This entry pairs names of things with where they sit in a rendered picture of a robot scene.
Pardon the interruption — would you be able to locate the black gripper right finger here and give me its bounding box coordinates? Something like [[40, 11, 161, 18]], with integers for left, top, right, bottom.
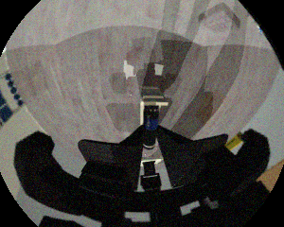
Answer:
[[156, 125, 229, 188]]

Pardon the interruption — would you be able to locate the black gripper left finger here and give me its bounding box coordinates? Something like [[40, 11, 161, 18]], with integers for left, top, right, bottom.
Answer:
[[78, 125, 145, 192]]

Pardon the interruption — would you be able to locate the black and blue battery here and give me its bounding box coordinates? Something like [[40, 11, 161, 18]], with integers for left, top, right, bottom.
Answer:
[[143, 105, 158, 150]]

